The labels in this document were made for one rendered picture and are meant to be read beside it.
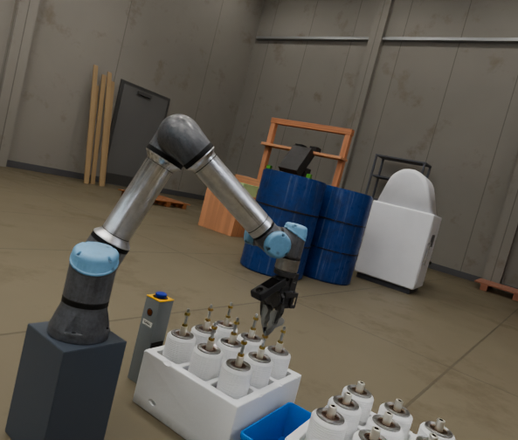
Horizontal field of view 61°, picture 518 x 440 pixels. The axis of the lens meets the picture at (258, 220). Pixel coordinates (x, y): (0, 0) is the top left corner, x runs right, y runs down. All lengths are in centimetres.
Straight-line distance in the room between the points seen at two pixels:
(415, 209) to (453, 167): 432
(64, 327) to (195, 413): 47
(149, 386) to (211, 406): 25
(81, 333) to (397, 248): 442
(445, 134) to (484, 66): 143
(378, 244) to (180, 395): 414
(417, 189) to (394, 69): 551
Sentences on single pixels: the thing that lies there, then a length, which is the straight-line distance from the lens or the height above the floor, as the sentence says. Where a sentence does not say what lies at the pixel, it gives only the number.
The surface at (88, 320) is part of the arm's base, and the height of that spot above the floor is 36.
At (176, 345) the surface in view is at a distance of 148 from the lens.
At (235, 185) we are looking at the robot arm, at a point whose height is 77.
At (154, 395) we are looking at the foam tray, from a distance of 153.
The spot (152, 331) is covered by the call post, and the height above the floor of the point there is 20.
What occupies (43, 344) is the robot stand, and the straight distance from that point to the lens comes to 124.
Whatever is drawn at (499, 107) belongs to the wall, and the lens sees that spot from 966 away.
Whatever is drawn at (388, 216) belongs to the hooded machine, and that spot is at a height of 80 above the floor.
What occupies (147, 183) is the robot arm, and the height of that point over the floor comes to 72.
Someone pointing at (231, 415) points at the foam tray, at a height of 15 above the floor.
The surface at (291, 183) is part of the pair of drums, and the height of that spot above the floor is 86.
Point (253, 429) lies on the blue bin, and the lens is 140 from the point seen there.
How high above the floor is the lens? 79
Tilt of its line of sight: 5 degrees down
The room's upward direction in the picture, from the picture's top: 14 degrees clockwise
